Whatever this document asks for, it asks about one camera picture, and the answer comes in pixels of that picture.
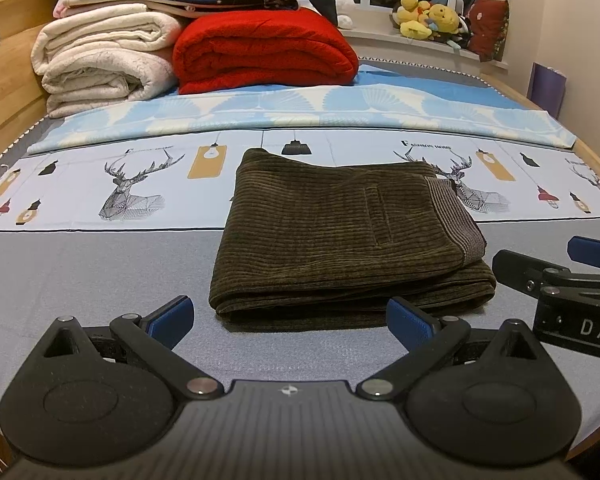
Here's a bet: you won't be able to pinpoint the small white plush toy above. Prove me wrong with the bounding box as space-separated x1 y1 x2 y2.
334 0 357 29

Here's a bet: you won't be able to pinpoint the light blue patterned sheet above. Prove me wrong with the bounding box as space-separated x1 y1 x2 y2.
26 62 577 157

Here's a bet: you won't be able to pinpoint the yellow plush toy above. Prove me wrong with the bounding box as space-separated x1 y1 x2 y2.
425 4 461 38

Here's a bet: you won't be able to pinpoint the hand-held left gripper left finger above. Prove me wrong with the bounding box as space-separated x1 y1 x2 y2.
42 295 225 401

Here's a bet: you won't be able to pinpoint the red folded blanket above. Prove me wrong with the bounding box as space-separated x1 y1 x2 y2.
172 7 360 96

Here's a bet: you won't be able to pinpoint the cream fleece blanket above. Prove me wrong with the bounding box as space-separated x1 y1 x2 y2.
30 4 183 77

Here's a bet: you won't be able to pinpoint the grey deer-print bed sheet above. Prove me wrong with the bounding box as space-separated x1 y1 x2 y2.
0 55 600 461

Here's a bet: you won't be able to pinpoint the olive corduroy pants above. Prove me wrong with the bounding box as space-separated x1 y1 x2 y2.
208 147 497 333

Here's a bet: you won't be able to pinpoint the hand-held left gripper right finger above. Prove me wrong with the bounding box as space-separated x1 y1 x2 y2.
356 297 538 401

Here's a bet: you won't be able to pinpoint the purple box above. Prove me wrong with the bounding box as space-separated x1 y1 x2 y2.
527 62 568 121

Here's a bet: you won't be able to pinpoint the dark red cushion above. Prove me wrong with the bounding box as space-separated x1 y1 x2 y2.
467 0 510 63

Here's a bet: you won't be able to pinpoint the pinkish white folded blanket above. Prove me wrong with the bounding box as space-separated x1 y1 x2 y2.
41 49 178 119

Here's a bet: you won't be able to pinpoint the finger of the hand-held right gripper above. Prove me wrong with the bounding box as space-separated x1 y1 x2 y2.
491 249 600 306
567 236 600 273

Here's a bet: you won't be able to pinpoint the yellow plush duck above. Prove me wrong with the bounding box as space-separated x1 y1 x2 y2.
399 0 433 41

